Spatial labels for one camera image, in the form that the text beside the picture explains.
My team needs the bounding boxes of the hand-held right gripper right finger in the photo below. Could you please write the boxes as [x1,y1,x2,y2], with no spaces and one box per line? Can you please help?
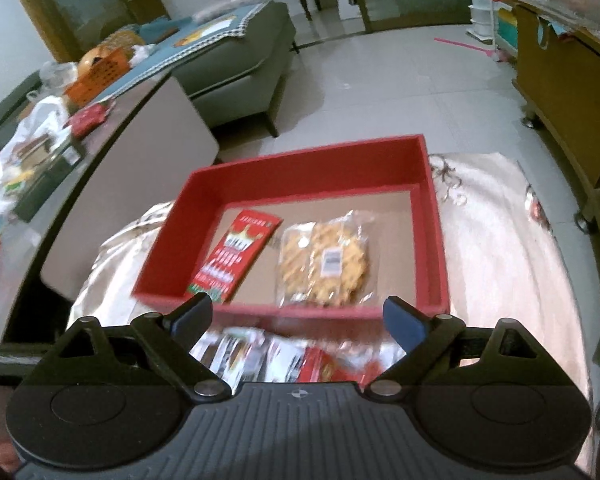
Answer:
[362,296,581,403]

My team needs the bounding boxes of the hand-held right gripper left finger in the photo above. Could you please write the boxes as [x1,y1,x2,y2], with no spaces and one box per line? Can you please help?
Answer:
[17,292,233,403]

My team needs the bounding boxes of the pile of snack packets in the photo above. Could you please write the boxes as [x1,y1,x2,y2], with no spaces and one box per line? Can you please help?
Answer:
[189,327,408,396]

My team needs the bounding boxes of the red box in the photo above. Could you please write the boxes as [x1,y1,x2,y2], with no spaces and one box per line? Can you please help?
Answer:
[131,133,451,321]

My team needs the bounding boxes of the red green snack packet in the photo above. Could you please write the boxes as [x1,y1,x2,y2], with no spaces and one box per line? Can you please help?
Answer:
[186,208,284,303]

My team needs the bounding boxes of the clear cookie packet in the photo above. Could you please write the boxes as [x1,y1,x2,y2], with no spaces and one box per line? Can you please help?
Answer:
[275,210,381,308]

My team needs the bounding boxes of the grey coffee table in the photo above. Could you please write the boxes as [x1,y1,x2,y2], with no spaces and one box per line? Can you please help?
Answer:
[0,72,221,356]

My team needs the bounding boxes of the dark green box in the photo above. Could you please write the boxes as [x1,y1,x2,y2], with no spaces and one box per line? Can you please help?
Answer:
[15,135,86,223]

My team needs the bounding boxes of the grey sofa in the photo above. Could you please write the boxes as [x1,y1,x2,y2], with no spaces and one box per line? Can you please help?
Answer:
[130,0,297,138]

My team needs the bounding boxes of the white plastic bag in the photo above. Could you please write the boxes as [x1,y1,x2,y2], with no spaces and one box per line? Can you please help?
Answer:
[0,95,73,213]

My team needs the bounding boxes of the orange plastic basket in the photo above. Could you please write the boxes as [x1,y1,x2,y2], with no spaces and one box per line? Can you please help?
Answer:
[65,47,133,111]

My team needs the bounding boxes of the crumpled clear plastic bag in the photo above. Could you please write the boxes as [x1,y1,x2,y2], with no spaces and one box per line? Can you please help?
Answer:
[40,60,78,96]

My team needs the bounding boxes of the wooden cabinet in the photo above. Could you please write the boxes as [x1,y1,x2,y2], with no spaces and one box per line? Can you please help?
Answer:
[512,0,600,233]

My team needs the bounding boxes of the pink stick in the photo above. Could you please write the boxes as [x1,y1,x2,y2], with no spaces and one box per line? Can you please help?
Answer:
[434,36,496,57]

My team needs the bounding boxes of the yellow round hat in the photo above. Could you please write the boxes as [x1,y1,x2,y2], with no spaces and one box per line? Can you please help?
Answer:
[77,30,146,76]

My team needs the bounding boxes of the white cart with teal bins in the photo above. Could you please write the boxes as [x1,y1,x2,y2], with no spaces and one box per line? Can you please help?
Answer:
[492,2,518,61]

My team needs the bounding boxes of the clear bagged pillow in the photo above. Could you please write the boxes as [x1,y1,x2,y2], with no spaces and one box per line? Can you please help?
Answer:
[192,0,271,23]

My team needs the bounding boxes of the white stacked containers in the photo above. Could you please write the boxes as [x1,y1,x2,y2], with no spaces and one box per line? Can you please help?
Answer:
[467,0,496,41]

